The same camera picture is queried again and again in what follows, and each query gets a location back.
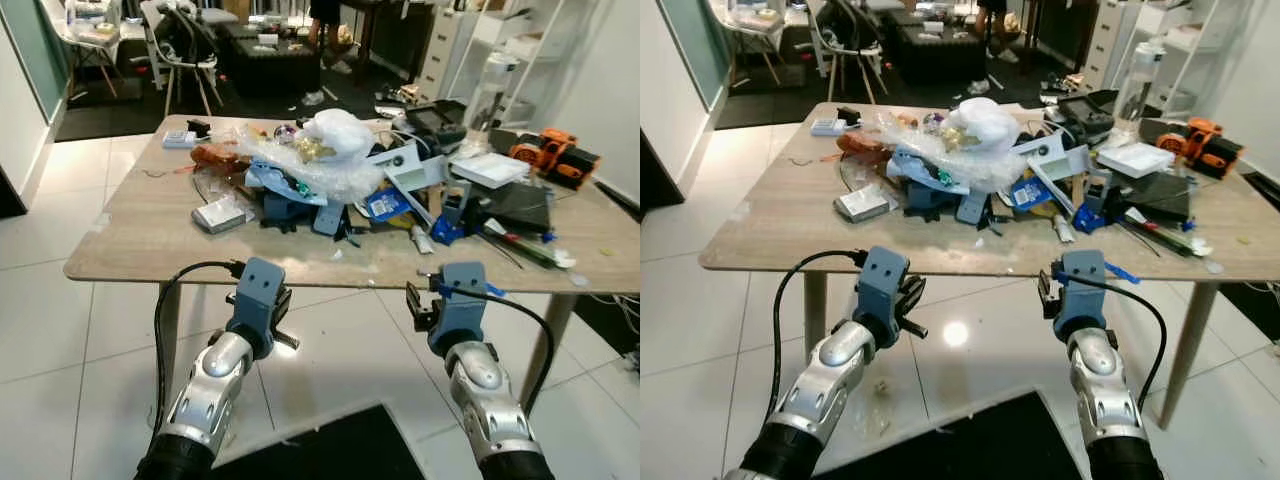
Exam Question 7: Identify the blue clamp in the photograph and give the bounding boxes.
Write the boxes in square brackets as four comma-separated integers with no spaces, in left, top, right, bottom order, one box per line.
[430,185,471,248]
[1073,172,1113,236]

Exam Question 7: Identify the blue plastic machine part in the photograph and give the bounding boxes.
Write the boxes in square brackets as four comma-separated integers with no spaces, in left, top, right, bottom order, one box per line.
[890,150,991,226]
[245,160,346,236]

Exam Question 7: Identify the silver metal tin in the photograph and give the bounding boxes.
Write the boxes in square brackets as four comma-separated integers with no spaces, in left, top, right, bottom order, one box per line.
[833,185,896,224]
[192,195,256,236]

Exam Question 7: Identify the blue printed packet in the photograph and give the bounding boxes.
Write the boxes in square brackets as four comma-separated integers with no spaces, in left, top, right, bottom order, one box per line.
[363,188,411,223]
[1008,178,1051,211]

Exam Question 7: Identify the green red stick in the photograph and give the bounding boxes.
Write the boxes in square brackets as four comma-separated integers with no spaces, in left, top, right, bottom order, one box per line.
[1125,208,1214,259]
[483,220,576,271]

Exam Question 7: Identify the clear plastic wrap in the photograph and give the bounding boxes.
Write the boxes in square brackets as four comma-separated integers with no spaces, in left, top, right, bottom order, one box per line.
[875,112,1026,191]
[235,125,386,201]

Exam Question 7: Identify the black flat panel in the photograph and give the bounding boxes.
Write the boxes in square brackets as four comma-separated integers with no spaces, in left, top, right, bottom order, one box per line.
[470,185,553,236]
[1115,172,1196,226]

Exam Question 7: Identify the white plastic device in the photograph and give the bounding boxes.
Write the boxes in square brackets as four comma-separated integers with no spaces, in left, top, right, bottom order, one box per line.
[1015,130,1091,186]
[365,140,451,196]

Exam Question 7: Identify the black floor mat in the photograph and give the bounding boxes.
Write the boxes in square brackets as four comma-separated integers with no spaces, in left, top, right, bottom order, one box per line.
[815,390,1091,480]
[205,403,426,480]

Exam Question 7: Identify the orange plastic item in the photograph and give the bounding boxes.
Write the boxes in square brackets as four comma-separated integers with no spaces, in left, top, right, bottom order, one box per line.
[190,143,251,176]
[835,132,891,166]

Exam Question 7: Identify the white flat box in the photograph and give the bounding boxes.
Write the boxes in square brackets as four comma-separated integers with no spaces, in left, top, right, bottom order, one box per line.
[1097,142,1176,179]
[450,152,531,188]

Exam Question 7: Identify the light wooden table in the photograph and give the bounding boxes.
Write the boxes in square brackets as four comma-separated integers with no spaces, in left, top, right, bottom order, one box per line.
[63,113,641,411]
[698,100,1280,431]

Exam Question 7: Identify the white plastic bag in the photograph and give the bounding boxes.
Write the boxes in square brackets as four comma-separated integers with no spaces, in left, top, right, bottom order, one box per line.
[945,97,1021,151]
[300,108,379,161]

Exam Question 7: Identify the black patterned rug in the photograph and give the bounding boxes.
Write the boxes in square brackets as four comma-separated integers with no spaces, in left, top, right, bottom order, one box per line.
[572,293,641,356]
[1215,280,1280,346]

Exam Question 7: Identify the black plastic case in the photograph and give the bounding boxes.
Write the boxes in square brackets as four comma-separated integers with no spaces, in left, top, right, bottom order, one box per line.
[1045,90,1116,136]
[405,99,468,146]

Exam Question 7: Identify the orange black power tool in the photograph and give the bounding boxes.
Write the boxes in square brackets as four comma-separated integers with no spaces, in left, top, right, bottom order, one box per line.
[508,128,601,191]
[1160,117,1246,181]

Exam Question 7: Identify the clear plastic bottle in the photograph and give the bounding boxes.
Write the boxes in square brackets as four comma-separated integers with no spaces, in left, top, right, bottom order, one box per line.
[467,52,521,131]
[1113,42,1166,121]

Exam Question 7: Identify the black ottoman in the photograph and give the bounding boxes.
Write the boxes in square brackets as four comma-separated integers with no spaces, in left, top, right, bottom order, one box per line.
[885,15,986,86]
[215,25,321,96]

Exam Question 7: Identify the white drawer cabinet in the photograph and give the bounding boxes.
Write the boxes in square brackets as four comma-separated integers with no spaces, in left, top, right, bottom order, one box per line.
[1080,0,1131,91]
[415,5,471,101]

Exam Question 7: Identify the white chair with black bag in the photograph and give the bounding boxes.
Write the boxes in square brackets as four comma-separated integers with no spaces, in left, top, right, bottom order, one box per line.
[140,0,226,116]
[805,0,891,106]

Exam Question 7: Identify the person legs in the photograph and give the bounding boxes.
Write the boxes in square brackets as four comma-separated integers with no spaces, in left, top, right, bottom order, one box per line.
[975,0,1013,61]
[305,0,351,61]

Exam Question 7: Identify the white chair with clutter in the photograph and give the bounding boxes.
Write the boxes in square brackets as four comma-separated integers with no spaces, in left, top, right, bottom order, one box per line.
[710,0,791,86]
[40,0,126,101]

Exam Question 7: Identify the teal frosted glass panel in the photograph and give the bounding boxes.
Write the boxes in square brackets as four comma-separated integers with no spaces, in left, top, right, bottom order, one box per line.
[0,0,71,123]
[660,0,731,111]

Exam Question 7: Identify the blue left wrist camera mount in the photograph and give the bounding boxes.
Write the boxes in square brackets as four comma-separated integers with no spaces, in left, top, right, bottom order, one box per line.
[853,247,911,349]
[225,257,291,359]

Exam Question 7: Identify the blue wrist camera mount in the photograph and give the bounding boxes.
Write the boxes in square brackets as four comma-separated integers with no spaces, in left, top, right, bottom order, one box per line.
[853,247,911,349]
[1052,250,1109,341]
[428,262,491,356]
[225,257,291,359]

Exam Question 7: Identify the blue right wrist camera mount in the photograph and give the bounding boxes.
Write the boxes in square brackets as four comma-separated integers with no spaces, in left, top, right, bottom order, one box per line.
[1052,250,1109,341]
[428,262,491,356]

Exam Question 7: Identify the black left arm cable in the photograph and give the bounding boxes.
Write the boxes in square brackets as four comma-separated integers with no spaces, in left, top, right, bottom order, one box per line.
[152,260,246,441]
[770,250,866,421]

